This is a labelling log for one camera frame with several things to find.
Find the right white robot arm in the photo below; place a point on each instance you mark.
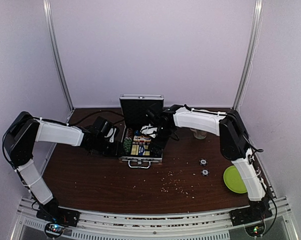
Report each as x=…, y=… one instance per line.
x=234, y=146

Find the aluminium poker case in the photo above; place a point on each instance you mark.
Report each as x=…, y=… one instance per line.
x=133, y=107

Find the red playing card deck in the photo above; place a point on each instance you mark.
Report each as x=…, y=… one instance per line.
x=141, y=138

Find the left row poker chips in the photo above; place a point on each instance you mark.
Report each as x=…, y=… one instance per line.
x=127, y=142

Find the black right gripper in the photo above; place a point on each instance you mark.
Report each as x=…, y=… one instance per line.
x=162, y=144

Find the purple poker chip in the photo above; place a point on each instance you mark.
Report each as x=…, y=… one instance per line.
x=205, y=172
x=203, y=162

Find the purple poker chip top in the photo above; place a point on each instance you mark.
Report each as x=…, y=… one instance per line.
x=203, y=162

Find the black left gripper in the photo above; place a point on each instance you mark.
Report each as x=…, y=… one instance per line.
x=116, y=151

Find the Texas Hold'em card box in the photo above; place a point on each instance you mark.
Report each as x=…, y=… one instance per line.
x=140, y=149

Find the purple poker chip middle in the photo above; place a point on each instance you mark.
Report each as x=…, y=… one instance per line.
x=205, y=172

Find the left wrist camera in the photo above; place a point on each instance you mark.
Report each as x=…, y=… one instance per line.
x=105, y=129

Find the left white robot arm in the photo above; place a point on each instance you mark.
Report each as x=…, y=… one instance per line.
x=20, y=147

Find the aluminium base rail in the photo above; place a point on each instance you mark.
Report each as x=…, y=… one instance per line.
x=207, y=225

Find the beige ceramic mug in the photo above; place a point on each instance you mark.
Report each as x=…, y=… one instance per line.
x=199, y=134

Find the green plate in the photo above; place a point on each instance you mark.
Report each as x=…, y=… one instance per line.
x=233, y=180

